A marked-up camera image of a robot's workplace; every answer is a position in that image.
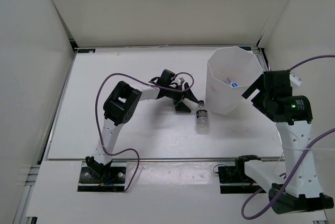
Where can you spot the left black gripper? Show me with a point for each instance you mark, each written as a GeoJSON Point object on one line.
{"type": "Point", "coordinates": [181, 107]}

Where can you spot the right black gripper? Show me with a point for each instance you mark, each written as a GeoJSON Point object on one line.
{"type": "Point", "coordinates": [258, 85]}

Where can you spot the clear bottle black cap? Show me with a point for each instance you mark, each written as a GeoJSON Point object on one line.
{"type": "Point", "coordinates": [202, 119]}

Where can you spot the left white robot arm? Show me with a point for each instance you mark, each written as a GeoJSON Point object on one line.
{"type": "Point", "coordinates": [119, 108]}

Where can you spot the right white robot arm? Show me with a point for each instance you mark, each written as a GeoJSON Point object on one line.
{"type": "Point", "coordinates": [300, 191]}

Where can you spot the white octagonal bin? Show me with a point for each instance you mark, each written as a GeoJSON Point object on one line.
{"type": "Point", "coordinates": [239, 65]}

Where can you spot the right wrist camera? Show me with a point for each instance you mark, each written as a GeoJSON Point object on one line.
{"type": "Point", "coordinates": [281, 83]}

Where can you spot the aluminium frame rail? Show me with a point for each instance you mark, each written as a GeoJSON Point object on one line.
{"type": "Point", "coordinates": [261, 57]}

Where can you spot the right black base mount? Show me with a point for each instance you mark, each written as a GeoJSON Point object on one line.
{"type": "Point", "coordinates": [233, 180]}

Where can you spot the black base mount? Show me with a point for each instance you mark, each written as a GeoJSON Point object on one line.
{"type": "Point", "coordinates": [112, 181]}
{"type": "Point", "coordinates": [233, 180]}

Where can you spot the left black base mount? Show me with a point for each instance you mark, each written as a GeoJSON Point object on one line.
{"type": "Point", "coordinates": [112, 181]}

